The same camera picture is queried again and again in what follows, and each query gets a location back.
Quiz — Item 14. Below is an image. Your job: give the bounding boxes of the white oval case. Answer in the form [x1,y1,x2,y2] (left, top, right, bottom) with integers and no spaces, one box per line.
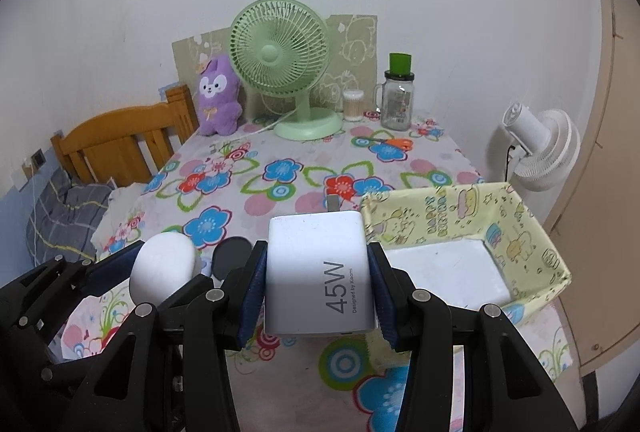
[129,231,202,306]

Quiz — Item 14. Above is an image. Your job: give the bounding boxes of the black round case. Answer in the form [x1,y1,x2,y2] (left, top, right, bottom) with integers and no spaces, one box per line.
[212,237,253,281]

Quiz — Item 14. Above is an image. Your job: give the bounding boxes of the white 45W charger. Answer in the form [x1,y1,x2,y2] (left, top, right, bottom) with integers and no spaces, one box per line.
[264,211,375,337]

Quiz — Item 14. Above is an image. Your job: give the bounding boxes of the plaid grey pillow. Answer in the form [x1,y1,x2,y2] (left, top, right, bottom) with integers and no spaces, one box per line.
[26,167,113,266]

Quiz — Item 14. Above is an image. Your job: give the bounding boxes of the wooden bed headboard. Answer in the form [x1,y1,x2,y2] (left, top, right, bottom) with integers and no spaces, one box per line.
[51,85,198,187]

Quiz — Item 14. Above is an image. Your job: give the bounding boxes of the floral tablecloth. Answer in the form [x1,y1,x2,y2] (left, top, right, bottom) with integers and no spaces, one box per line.
[93,114,572,431]

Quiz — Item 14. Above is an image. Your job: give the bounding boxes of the yellow cartoon storage box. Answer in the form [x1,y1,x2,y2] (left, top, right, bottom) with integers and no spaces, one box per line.
[360,183,573,379]

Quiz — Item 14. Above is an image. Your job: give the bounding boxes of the purple plush bunny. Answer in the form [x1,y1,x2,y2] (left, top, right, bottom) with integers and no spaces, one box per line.
[196,54,243,136]

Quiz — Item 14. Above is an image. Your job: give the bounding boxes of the beige door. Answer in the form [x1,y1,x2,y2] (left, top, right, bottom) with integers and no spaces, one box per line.
[544,0,639,374]

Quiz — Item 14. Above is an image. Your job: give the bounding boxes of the white standing fan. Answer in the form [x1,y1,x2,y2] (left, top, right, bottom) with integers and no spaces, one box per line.
[502,101,582,192]

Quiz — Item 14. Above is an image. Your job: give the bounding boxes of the orange scissors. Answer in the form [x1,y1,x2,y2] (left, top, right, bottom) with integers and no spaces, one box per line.
[375,138,413,152]

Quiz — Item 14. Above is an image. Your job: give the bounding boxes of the green desk fan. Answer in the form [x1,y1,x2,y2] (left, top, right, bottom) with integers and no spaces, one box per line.
[228,0,343,141]

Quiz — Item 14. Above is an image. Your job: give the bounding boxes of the cotton swab container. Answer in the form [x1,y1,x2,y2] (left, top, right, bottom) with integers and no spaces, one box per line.
[342,89,364,122]

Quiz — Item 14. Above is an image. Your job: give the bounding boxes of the glass jar green lid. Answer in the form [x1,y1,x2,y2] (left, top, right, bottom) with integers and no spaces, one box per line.
[375,52,414,131]

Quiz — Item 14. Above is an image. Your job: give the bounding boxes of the cartoon cardboard backboard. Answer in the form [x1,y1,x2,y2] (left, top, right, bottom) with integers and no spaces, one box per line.
[171,14,378,122]

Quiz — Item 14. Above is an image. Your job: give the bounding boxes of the wall power socket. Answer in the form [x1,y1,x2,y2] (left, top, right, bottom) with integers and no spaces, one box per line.
[32,149,46,169]

